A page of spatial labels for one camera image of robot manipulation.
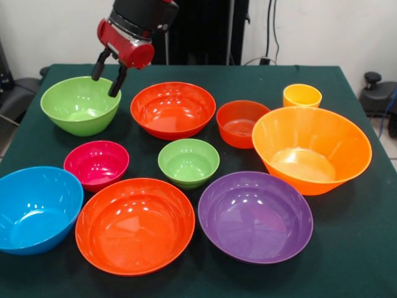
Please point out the pink bowl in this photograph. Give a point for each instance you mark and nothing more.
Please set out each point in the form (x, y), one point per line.
(96, 164)

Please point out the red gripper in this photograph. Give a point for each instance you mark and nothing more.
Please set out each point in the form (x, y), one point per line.
(124, 46)

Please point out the large red bowl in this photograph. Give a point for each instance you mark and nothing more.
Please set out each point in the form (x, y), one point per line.
(135, 229)
(173, 108)

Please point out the purple bowl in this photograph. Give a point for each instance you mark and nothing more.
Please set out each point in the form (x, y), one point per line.
(254, 220)

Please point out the blue bowl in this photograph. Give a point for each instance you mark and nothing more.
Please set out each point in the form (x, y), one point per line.
(34, 214)

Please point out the large orange bowl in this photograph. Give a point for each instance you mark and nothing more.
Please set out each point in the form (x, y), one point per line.
(310, 146)

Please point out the large green bowl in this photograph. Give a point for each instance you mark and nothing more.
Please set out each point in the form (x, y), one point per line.
(77, 108)

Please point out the small red bowl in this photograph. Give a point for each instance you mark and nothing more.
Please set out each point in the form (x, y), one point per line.
(239, 121)

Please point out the black device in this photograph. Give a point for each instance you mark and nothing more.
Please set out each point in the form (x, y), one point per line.
(4, 71)

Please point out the yellow cup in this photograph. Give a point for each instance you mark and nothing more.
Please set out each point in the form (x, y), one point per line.
(302, 94)

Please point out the small green bowl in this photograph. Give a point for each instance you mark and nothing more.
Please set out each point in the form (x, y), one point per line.
(187, 161)

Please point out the dark green table cloth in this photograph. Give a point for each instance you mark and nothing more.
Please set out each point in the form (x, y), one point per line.
(155, 155)

